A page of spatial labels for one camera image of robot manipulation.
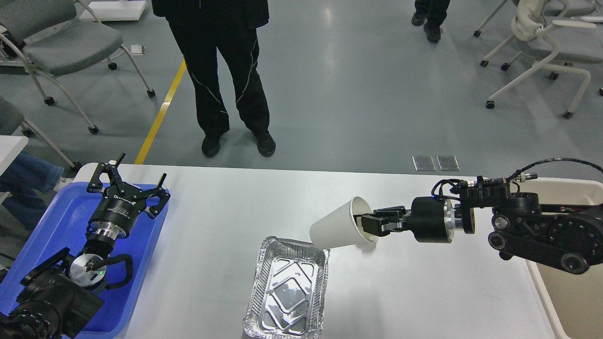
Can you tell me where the white paper cup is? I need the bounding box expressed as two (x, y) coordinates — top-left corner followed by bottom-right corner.
(310, 197), (377, 250)

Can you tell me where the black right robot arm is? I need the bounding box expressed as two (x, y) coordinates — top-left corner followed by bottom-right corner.
(353, 164), (603, 274)

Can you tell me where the white table corner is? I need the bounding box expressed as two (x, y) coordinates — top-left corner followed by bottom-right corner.
(0, 135), (28, 175)

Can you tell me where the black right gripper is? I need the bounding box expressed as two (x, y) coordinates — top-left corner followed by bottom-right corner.
(354, 196), (463, 244)

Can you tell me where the white platform base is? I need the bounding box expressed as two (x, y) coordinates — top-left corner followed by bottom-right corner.
(88, 0), (147, 22)

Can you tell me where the aluminium foil tray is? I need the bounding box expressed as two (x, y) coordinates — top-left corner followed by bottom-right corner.
(243, 236), (330, 339)

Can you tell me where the grey chair with white frame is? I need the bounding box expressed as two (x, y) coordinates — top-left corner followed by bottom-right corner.
(0, 0), (132, 105)

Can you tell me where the grey chair at left edge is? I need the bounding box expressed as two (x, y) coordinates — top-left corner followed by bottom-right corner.
(0, 97), (82, 171)

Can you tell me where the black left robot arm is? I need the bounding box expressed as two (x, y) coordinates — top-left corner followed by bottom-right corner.
(1, 163), (171, 339)

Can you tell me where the person in black shoes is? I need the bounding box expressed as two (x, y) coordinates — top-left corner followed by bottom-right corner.
(411, 0), (450, 43)

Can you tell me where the white office chair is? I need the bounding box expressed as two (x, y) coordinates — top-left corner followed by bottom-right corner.
(480, 0), (603, 119)

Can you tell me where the metal floor outlet plate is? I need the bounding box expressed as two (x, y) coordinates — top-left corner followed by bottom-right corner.
(412, 156), (436, 171)
(436, 156), (461, 171)

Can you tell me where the beige plastic bin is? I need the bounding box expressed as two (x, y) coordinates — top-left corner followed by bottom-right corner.
(512, 178), (603, 339)

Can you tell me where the seated person in jeans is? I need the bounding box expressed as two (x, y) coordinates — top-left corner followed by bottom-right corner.
(0, 151), (73, 230)

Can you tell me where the person in black coat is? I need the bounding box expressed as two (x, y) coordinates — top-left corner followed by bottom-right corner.
(151, 0), (277, 159)

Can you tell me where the blue plastic tray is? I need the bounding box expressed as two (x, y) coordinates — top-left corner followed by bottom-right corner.
(0, 182), (168, 339)

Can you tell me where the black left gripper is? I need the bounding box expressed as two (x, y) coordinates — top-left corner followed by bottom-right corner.
(86, 153), (171, 239)

